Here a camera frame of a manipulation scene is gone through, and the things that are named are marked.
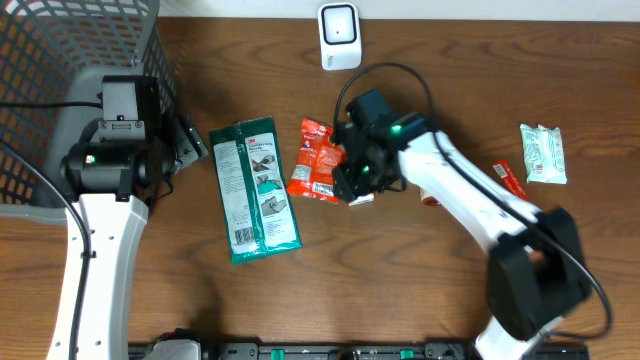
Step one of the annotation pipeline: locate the small orange box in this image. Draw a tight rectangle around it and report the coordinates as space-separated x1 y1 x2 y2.
348 193 375 206

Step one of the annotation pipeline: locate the orange red snack bag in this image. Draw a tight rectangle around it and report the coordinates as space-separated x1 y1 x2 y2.
287 118 344 204

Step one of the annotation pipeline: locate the green lid jar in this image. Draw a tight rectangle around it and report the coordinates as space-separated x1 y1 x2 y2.
420 188 440 206

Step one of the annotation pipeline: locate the green 3M cloth package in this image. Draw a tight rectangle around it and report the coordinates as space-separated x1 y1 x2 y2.
209 116 302 265

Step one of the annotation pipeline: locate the red stick packet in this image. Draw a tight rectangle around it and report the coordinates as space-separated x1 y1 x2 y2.
492 160 528 201

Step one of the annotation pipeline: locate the light teal wipes packet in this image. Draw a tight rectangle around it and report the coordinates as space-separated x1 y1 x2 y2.
520 124 568 185

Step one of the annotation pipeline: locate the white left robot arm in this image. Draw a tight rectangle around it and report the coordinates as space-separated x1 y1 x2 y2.
46 117 208 359

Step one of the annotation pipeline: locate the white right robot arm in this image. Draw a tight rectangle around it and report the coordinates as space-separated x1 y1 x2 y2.
333 113 594 359

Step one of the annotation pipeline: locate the white barcode scanner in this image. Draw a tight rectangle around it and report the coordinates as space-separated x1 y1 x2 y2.
317 2 362 71

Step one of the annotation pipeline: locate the grey plastic mesh basket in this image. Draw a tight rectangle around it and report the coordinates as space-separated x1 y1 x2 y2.
1 1 177 224

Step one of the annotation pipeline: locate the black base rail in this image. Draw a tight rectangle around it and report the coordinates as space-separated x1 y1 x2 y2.
127 330 591 360

